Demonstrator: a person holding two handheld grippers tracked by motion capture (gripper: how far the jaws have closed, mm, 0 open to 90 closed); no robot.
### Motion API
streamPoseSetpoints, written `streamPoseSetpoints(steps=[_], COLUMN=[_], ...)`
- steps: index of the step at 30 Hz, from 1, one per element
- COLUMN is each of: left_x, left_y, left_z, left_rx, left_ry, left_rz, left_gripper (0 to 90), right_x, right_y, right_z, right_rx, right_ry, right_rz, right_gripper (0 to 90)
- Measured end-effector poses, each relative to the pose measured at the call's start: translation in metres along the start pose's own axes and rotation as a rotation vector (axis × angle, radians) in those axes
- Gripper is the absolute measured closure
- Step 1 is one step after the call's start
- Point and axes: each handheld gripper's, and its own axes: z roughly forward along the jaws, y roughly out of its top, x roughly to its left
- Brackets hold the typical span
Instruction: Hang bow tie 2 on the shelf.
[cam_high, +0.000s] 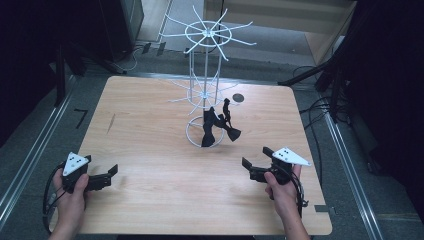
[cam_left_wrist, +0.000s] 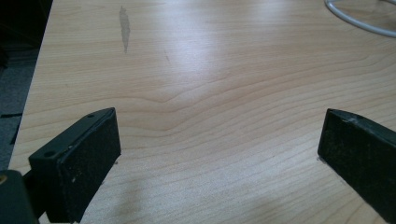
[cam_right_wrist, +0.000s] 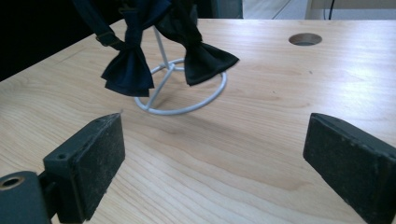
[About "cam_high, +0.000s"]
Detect black metal stand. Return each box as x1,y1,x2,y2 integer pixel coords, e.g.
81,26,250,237
53,41,128,108

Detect person's left hand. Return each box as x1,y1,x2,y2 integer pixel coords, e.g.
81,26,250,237
51,168,92,232

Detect dark cabinet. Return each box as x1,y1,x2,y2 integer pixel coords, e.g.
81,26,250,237
98,0,145,63

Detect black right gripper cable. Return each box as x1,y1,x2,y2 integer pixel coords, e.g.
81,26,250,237
283,164,310,219

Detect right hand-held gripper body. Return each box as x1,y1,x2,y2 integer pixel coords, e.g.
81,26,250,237
255,146,313,186

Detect metal floor rail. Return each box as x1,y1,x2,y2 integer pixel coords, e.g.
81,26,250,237
0,74,78,223
323,111,385,240

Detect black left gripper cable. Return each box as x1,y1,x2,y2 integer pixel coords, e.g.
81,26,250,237
41,161,68,236

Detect large black bow tie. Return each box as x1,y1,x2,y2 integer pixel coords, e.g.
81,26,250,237
200,106,222,149

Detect black tripod stand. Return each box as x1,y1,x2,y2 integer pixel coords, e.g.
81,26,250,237
277,33,358,125

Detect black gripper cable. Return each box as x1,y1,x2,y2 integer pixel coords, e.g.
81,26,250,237
283,164,310,219
41,161,68,236

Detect white wire display rack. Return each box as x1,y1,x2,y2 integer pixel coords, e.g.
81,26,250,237
158,4,258,149

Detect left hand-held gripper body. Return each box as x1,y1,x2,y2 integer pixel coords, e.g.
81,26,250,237
61,151,93,195

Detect white floor cable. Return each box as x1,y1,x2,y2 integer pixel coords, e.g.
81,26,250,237
118,44,148,73

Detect light wooden platform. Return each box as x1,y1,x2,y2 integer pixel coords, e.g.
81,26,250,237
203,0,358,66

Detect person's right hand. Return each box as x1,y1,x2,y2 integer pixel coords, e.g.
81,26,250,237
264,164,303,218

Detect small black bow tie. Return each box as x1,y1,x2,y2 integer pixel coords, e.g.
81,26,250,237
215,97,243,143

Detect black floor cables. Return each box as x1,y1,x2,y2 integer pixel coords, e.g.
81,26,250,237
292,64,352,178

